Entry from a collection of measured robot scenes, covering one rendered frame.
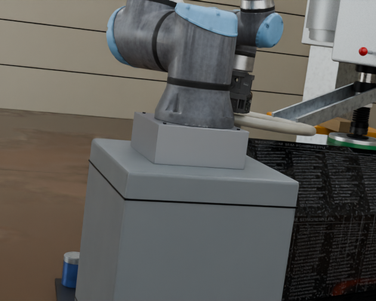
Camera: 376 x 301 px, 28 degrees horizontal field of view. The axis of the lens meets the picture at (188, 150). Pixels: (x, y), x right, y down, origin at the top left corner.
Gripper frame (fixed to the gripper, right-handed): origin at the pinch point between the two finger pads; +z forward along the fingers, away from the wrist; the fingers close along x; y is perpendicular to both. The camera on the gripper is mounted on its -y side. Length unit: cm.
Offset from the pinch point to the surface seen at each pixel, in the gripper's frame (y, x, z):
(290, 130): 19.4, 8.1, -5.6
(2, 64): -408, 532, 22
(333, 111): 25, 54, -12
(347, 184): 34, 57, 13
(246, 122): 7.6, -0.2, -5.9
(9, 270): -105, 77, 85
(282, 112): 8.5, 47.6, -8.3
